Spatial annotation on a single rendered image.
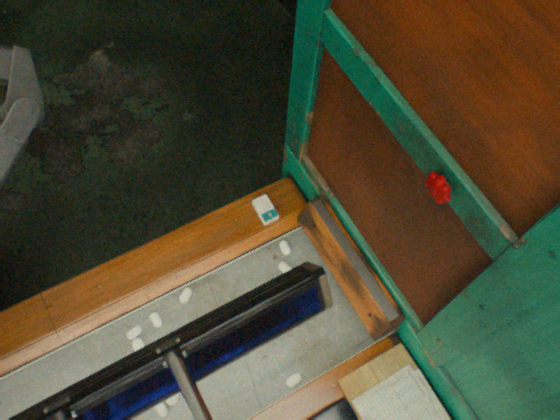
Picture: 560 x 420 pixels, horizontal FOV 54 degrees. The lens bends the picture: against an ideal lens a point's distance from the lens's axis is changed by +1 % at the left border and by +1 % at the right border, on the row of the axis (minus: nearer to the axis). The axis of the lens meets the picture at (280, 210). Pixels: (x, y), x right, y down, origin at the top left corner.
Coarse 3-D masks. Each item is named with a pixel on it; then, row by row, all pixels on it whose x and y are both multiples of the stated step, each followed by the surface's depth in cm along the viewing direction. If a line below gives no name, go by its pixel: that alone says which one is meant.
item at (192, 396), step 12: (156, 348) 72; (168, 360) 71; (180, 360) 71; (180, 372) 70; (180, 384) 69; (192, 384) 69; (192, 396) 69; (48, 408) 69; (192, 408) 68; (204, 408) 68
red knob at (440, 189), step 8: (432, 176) 69; (440, 176) 68; (432, 184) 70; (440, 184) 69; (448, 184) 70; (432, 192) 70; (440, 192) 69; (448, 192) 68; (440, 200) 70; (448, 200) 69
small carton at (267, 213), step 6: (258, 198) 120; (264, 198) 120; (252, 204) 121; (258, 204) 119; (264, 204) 119; (270, 204) 119; (258, 210) 119; (264, 210) 119; (270, 210) 119; (264, 216) 118; (270, 216) 118; (276, 216) 118; (264, 222) 118; (270, 222) 119
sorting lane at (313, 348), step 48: (288, 240) 120; (192, 288) 115; (240, 288) 115; (336, 288) 116; (96, 336) 109; (144, 336) 110; (288, 336) 111; (336, 336) 111; (384, 336) 112; (0, 384) 104; (48, 384) 105; (240, 384) 106
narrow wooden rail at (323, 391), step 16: (368, 352) 108; (336, 368) 106; (352, 368) 106; (320, 384) 104; (336, 384) 105; (288, 400) 103; (304, 400) 103; (320, 400) 103; (336, 400) 103; (256, 416) 101; (272, 416) 101; (288, 416) 102; (304, 416) 102
